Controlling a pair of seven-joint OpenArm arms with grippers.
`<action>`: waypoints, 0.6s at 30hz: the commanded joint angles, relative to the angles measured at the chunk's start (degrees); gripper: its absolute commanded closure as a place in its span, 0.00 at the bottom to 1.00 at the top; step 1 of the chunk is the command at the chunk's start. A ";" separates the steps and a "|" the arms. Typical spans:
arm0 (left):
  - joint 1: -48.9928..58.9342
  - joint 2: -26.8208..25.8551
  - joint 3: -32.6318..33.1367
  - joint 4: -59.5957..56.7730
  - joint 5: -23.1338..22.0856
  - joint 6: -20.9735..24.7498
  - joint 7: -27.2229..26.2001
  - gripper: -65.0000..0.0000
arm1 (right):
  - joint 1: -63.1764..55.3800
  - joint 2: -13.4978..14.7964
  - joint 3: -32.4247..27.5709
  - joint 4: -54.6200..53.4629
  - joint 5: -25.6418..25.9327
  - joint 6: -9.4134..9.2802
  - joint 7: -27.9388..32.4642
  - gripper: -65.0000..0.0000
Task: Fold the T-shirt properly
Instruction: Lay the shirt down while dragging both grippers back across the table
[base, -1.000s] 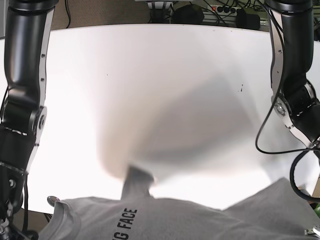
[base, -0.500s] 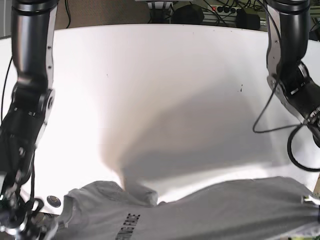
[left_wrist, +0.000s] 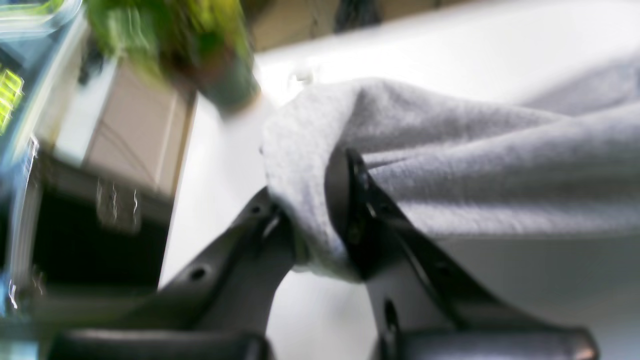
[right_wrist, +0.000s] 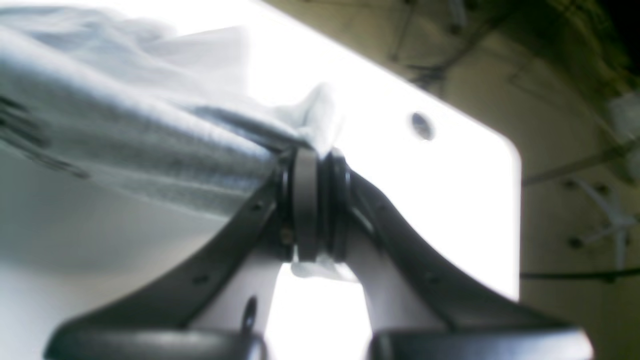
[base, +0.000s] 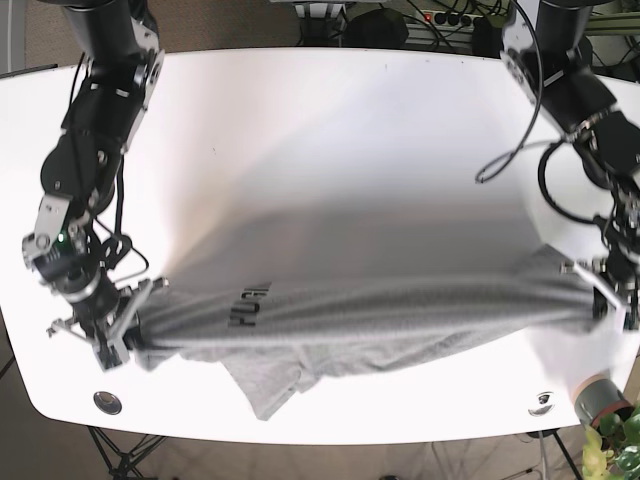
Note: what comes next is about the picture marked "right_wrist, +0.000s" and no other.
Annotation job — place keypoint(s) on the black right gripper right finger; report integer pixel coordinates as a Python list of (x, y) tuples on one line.
[(420, 305)]

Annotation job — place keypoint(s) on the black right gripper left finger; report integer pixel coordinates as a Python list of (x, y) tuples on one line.
[(213, 306)]

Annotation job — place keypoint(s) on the grey T-shirt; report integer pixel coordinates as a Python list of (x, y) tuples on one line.
[(131, 105)]

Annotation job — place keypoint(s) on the left table grommet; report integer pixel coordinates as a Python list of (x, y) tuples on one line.
[(422, 126)]

